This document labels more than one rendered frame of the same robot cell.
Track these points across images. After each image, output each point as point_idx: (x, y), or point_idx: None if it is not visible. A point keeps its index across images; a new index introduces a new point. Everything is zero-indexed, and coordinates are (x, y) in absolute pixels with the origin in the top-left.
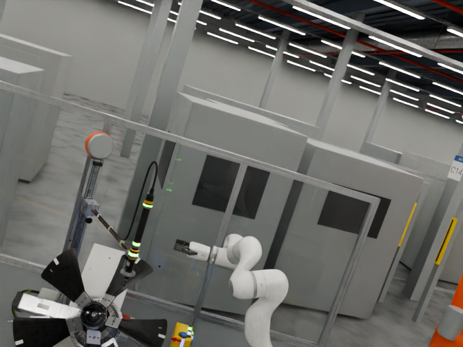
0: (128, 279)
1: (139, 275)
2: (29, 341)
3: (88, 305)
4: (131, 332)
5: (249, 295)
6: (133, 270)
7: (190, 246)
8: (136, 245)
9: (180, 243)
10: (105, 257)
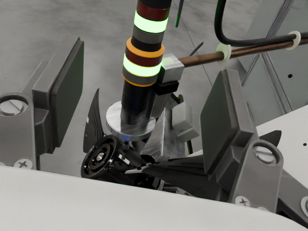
0: (188, 167)
1: (199, 180)
2: (89, 127)
3: (112, 137)
4: None
5: None
6: (149, 129)
7: (25, 172)
8: (134, 20)
9: (213, 126)
10: (300, 136)
